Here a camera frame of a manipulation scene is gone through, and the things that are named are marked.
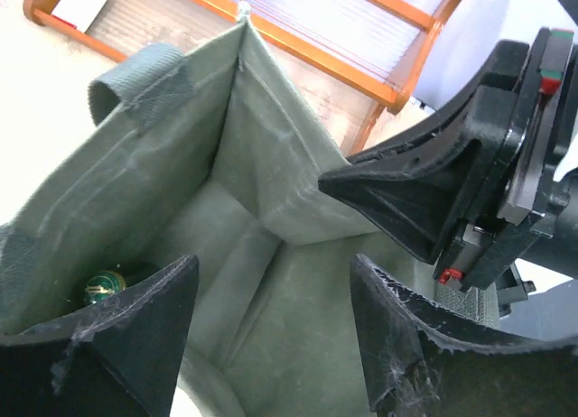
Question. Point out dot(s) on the green canvas bag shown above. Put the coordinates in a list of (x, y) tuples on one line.
[(215, 154)]

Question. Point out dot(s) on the white red small box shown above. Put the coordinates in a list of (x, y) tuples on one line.
[(79, 14)]

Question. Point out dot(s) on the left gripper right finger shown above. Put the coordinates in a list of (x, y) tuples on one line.
[(421, 359)]

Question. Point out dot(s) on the orange wooden shelf rack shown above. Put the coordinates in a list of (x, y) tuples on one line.
[(356, 61)]

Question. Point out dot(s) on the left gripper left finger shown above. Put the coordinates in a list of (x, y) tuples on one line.
[(118, 357)]

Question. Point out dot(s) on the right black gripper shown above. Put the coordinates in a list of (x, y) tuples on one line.
[(416, 199)]

